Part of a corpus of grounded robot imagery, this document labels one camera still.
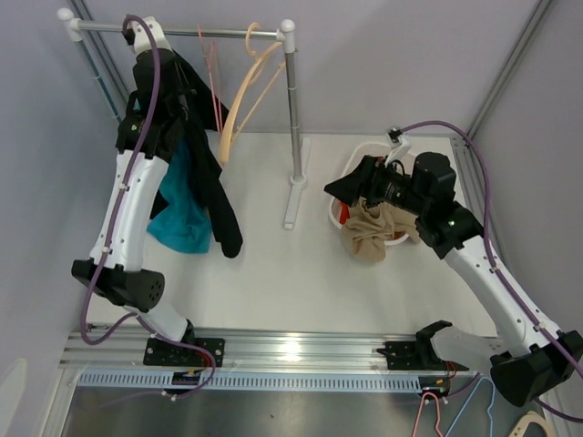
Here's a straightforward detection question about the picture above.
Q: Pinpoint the orange t shirt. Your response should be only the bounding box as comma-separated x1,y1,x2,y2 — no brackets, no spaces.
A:
339,201,408,242

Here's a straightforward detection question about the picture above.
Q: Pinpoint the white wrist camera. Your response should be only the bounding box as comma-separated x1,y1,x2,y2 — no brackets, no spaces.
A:
122,15,172,56
384,127,412,168

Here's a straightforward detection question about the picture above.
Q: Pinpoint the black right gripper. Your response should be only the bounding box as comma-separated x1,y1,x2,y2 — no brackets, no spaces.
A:
323,157,427,218

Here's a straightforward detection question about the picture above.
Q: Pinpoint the white slotted cable duct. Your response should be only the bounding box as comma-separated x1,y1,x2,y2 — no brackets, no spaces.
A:
77,371,422,393

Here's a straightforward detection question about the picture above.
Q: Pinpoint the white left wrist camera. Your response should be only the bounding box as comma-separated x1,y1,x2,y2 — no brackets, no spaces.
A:
122,15,172,56

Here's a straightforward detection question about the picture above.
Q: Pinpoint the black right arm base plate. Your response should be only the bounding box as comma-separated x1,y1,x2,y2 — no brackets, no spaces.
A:
376,340,467,371

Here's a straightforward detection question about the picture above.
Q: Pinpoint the aluminium mounting rail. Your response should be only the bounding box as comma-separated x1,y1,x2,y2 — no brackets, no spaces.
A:
58,325,415,374

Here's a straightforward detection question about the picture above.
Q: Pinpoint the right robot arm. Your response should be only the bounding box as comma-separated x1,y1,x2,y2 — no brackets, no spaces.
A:
324,152,582,407

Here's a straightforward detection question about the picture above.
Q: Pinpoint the beige hanger on floor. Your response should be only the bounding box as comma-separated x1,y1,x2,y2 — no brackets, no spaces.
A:
508,411,557,437

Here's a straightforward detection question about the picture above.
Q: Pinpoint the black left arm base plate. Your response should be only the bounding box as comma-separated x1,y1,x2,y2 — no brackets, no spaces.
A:
143,338,226,368

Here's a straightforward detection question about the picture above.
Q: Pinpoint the white perforated plastic basket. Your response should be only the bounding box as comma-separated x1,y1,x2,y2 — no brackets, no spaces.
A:
324,143,423,262

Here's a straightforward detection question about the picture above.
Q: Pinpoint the teal t shirt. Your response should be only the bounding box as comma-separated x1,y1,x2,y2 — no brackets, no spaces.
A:
147,140,211,254

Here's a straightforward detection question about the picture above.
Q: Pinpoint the beige t shirt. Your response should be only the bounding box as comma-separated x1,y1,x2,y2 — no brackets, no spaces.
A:
341,198,421,263

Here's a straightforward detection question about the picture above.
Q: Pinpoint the black t shirt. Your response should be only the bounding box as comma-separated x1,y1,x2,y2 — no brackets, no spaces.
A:
174,53,243,259

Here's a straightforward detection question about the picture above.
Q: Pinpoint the silver clothes rack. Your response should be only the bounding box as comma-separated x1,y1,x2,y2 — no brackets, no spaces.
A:
57,1,312,230

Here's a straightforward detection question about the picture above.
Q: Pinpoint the pink wire hanger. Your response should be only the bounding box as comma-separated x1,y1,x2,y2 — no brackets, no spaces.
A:
197,25,227,136

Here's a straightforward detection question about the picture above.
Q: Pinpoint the beige plastic hanger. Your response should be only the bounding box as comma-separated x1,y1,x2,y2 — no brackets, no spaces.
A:
218,22,286,167

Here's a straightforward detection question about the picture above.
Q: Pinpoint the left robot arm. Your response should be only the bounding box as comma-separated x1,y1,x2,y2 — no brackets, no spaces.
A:
71,49,197,365

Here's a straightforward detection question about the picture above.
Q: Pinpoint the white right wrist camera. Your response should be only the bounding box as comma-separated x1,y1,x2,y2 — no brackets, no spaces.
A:
384,127,412,168

